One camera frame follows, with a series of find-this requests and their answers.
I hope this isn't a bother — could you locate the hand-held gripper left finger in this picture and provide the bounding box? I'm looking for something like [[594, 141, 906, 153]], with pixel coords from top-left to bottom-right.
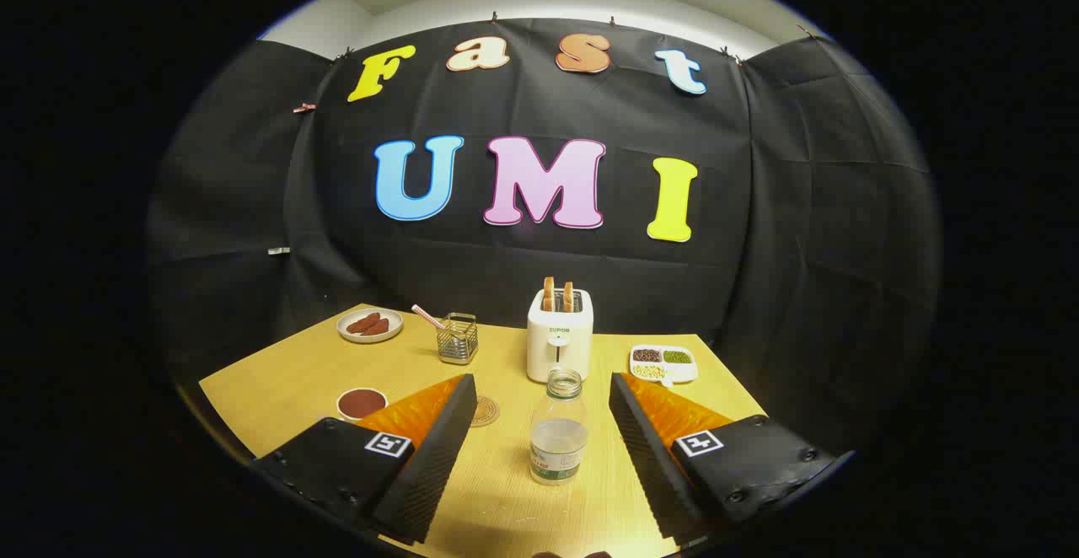
[[253, 373, 478, 545]]

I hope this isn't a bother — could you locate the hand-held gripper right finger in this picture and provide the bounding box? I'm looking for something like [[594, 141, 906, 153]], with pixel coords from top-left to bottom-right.
[[609, 373, 856, 542]]

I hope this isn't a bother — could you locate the white cup with wooden handle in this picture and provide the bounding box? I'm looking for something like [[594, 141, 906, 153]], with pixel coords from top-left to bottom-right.
[[336, 387, 389, 422]]

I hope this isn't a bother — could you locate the clear plastic juice bottle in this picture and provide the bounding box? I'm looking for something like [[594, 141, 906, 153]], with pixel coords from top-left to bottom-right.
[[529, 368, 588, 486]]

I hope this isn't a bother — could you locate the white divided dish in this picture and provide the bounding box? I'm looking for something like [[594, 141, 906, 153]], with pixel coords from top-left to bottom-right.
[[629, 344, 699, 388]]

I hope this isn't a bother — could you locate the white toaster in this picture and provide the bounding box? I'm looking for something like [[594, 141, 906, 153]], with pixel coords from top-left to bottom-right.
[[527, 288, 594, 384]]

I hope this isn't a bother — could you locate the round white plate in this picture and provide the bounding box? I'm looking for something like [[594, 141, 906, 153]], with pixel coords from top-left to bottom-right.
[[336, 308, 405, 345]]

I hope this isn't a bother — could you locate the wooden table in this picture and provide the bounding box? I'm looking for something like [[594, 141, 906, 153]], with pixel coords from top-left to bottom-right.
[[198, 303, 768, 558]]

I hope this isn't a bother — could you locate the black backdrop cloth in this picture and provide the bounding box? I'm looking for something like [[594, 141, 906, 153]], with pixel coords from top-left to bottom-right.
[[145, 17, 943, 458]]

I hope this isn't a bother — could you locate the metal wire holder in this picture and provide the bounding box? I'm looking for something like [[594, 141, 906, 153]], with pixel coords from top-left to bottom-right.
[[436, 312, 480, 365]]

